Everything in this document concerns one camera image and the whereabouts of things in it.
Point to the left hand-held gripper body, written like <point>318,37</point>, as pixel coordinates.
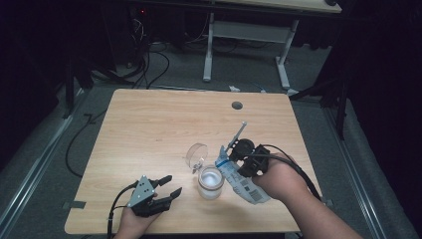
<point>142,199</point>

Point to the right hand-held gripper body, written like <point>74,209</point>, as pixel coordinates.
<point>257,161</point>

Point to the white and blue pouch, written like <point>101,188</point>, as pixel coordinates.
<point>245,191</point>

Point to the clear glass jar with lid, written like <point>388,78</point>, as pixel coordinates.
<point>211,182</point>

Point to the person's left hand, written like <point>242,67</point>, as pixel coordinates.
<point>134,225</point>

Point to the person's right hand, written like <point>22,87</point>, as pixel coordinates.
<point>285,181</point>

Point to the grey tape strip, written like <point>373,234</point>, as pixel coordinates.
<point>74,204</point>
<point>328,201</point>

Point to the white scrap on floor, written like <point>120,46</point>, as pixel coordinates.
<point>234,88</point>

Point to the black tripod stand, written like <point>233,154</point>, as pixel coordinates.
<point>341,109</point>

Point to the white-framed desk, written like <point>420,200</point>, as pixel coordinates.
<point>249,31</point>

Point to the metal floor rail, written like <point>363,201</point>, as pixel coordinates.
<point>355,159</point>
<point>36,159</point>

